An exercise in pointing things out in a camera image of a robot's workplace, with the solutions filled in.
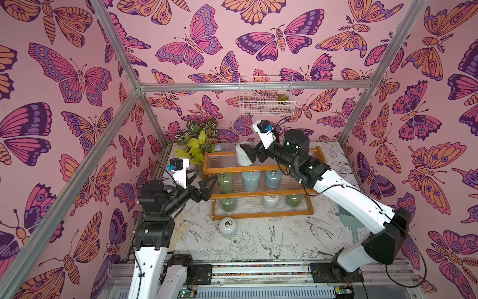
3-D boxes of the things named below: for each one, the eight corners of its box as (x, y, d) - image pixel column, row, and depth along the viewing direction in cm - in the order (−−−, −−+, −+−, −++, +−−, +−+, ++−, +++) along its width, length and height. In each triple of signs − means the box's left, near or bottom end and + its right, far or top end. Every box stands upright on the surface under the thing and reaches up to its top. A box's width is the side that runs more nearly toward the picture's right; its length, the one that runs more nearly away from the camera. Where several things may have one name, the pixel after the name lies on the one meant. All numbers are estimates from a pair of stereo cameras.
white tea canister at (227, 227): (220, 239, 85) (217, 233, 78) (221, 224, 89) (219, 217, 82) (235, 239, 84) (235, 233, 78) (236, 224, 89) (235, 217, 82)
